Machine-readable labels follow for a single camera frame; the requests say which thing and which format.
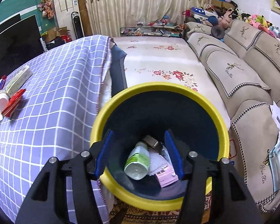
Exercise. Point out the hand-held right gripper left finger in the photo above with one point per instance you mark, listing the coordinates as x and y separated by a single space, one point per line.
103 156

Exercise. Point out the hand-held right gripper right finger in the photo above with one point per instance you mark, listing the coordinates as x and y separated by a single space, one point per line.
176 158

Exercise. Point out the pink carton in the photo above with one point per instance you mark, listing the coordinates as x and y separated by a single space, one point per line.
166 176

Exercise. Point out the white foam fruit net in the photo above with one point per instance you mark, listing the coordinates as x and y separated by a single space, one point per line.
157 165

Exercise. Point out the brown plastic tray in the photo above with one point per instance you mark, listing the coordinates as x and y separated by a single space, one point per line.
152 143

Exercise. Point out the yellow rimmed dark bin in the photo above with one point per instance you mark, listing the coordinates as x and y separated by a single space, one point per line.
96 126

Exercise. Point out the white bottle green label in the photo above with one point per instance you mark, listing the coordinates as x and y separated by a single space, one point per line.
137 161

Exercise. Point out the blue checked tablecloth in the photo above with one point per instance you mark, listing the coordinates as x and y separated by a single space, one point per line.
49 98

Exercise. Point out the dark blue quilt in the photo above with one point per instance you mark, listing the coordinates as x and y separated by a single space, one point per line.
117 70

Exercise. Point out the floral white mat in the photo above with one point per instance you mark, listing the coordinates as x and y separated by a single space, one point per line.
165 58

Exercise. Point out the beige sofa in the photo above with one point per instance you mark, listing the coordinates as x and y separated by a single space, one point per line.
247 86

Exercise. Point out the flat red box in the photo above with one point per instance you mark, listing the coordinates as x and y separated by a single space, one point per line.
12 103

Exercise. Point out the white papers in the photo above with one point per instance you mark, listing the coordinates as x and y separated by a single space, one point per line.
278 116

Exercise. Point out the white blue tissue pack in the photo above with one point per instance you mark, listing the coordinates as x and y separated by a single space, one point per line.
18 79

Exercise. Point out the white blue yogurt cup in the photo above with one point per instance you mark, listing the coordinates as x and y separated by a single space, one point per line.
2 100

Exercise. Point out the small red blue packet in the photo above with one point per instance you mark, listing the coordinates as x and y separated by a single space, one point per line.
1 81

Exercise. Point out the pile of open cardboard boxes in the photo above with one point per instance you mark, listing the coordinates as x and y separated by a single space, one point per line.
58 35

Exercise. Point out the low shelf with clutter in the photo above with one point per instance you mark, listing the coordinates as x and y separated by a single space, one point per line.
151 30

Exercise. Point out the grey tower fan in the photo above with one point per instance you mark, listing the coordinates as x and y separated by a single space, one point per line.
75 25

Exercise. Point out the large black television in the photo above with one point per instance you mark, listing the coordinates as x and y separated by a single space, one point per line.
14 46

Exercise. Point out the beige patterned curtain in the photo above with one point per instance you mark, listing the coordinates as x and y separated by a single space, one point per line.
142 2

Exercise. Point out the white standing air conditioner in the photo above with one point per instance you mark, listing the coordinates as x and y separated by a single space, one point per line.
65 2

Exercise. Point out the pile of plush toys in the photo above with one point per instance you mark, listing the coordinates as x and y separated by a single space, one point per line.
247 16

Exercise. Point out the hanging flower decoration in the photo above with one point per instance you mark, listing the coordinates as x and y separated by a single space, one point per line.
46 7

